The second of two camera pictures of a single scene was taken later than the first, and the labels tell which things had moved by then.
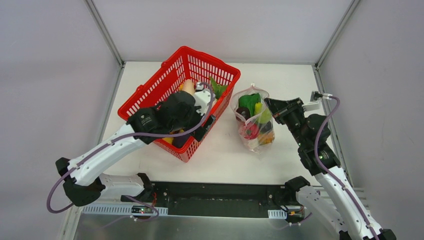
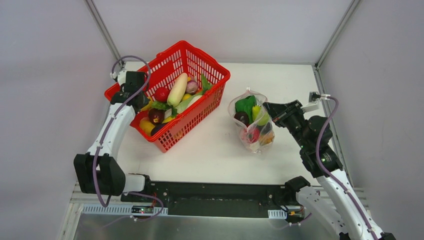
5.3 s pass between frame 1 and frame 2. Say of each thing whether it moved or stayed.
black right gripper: stayed
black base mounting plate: stayed
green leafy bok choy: moved
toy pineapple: stayed
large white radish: moved
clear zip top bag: stayed
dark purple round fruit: moved
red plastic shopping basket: moved
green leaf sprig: moved
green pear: moved
